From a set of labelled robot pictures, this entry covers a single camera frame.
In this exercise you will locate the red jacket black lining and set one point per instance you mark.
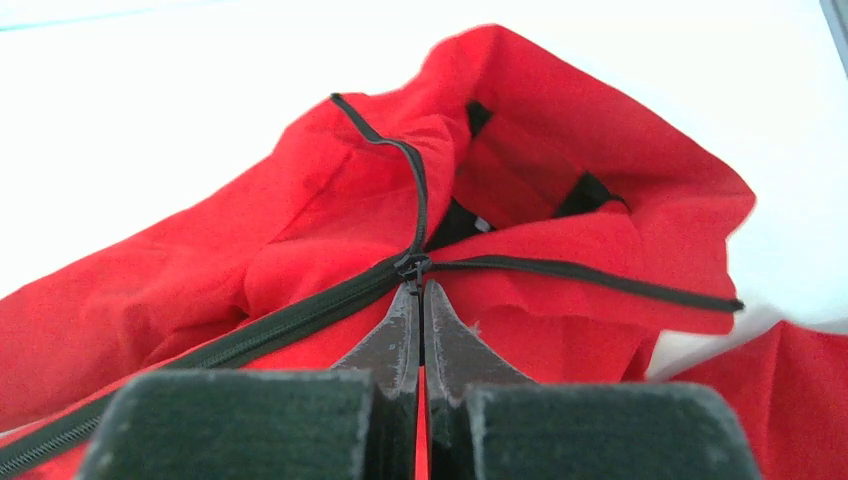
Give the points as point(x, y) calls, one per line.
point(569, 226)

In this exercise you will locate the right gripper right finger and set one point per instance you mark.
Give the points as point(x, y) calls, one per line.
point(488, 420)

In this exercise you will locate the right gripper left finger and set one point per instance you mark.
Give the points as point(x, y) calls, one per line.
point(355, 420)

